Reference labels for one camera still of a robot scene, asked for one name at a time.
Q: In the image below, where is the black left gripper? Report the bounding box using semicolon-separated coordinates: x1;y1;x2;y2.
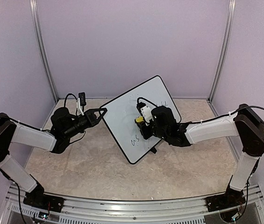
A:
63;108;107;139

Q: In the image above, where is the yellow whiteboard eraser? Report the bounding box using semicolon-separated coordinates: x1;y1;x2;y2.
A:
135;116;145;124

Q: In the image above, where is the black framed whiteboard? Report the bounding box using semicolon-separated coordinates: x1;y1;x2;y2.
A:
101;75;182;164

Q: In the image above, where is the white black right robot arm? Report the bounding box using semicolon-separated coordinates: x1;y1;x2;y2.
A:
135;102;264;207

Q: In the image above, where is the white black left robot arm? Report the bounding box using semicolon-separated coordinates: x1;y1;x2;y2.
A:
0;107;107;208

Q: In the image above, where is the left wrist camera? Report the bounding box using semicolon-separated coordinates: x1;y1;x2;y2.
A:
76;92;86;115

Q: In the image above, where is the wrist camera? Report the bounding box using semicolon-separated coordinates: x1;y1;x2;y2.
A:
76;92;86;115
136;102;153;126

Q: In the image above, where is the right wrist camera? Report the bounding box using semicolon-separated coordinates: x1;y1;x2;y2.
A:
136;102;153;126

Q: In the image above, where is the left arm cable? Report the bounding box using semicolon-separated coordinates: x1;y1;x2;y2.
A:
63;93;79;110

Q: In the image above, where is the front aluminium rail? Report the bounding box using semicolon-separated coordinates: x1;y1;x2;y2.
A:
0;185;264;224

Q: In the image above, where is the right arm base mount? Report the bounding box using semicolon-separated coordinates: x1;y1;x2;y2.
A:
205;193;246;212

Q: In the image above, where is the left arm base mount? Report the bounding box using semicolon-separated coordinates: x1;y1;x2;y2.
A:
23;193;64;213

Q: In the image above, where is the left aluminium frame post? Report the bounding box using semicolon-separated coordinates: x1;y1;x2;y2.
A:
29;0;59;103

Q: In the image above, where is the aluminium frame post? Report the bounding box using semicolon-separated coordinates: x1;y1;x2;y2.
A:
29;0;59;103
208;0;236;104

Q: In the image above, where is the right aluminium frame post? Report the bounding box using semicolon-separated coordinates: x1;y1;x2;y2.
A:
208;0;236;104

